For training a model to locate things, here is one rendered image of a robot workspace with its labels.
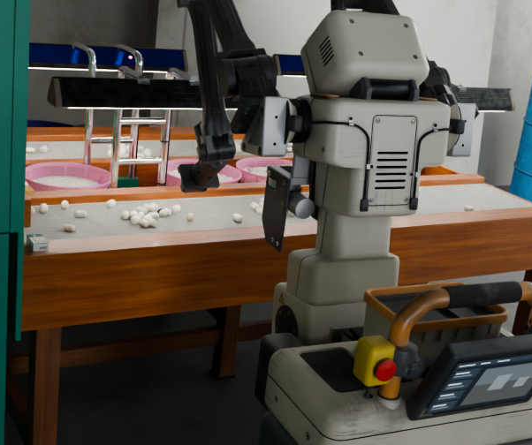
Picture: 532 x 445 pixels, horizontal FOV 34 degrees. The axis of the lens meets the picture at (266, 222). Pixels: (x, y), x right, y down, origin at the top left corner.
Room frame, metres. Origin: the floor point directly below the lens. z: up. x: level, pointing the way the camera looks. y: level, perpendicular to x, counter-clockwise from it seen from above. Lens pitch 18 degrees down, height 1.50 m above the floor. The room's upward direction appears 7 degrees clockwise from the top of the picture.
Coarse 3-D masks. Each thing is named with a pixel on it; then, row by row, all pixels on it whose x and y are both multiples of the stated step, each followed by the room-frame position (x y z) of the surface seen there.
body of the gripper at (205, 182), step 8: (184, 168) 2.08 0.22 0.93; (192, 168) 2.07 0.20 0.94; (184, 176) 2.06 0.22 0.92; (192, 176) 2.06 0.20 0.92; (200, 176) 2.04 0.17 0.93; (216, 176) 2.11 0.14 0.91; (184, 184) 2.05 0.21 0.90; (192, 184) 2.06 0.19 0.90; (200, 184) 2.06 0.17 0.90; (208, 184) 2.08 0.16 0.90; (216, 184) 2.10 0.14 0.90
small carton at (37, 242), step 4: (28, 236) 1.86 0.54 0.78; (32, 236) 1.86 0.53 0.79; (36, 236) 1.87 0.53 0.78; (40, 236) 1.87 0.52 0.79; (28, 240) 1.85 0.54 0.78; (32, 240) 1.84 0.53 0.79; (36, 240) 1.84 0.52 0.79; (40, 240) 1.84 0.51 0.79; (44, 240) 1.85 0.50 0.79; (28, 244) 1.85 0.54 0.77; (32, 244) 1.83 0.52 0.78; (36, 244) 1.82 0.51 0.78; (40, 244) 1.83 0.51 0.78; (44, 244) 1.83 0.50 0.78; (48, 244) 1.84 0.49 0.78; (32, 248) 1.83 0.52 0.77; (36, 248) 1.82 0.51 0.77; (40, 248) 1.83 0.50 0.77; (44, 248) 1.83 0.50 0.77; (48, 248) 1.84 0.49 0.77
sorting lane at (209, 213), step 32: (448, 192) 2.89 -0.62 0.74; (480, 192) 2.94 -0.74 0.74; (32, 224) 2.06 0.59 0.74; (64, 224) 2.09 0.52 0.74; (96, 224) 2.12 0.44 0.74; (128, 224) 2.15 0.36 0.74; (160, 224) 2.18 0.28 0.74; (192, 224) 2.22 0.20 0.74; (224, 224) 2.25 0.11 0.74; (256, 224) 2.29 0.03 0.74
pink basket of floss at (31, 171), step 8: (32, 168) 2.49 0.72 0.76; (40, 168) 2.52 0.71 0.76; (48, 168) 2.54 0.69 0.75; (64, 168) 2.57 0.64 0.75; (80, 168) 2.57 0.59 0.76; (88, 168) 2.57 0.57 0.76; (96, 168) 2.56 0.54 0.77; (32, 176) 2.49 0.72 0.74; (40, 176) 2.51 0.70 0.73; (56, 176) 2.55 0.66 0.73; (64, 176) 2.56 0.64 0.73; (72, 176) 2.56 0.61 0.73; (80, 176) 2.57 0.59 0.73; (88, 176) 2.56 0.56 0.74; (96, 176) 2.55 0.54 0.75; (104, 176) 2.53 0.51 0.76; (32, 184) 2.34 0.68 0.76; (40, 184) 2.32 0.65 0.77; (104, 184) 2.40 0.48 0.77
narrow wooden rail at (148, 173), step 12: (156, 156) 2.80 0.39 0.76; (180, 156) 2.84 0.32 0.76; (192, 156) 2.86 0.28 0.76; (240, 156) 2.94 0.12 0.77; (252, 156) 2.96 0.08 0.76; (288, 156) 3.03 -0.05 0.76; (36, 168) 2.54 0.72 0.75; (60, 168) 2.57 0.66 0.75; (72, 168) 2.60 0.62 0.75; (108, 168) 2.66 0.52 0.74; (120, 168) 2.68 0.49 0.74; (144, 168) 2.72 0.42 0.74; (156, 168) 2.75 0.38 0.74; (144, 180) 2.72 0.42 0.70; (156, 180) 2.75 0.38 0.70
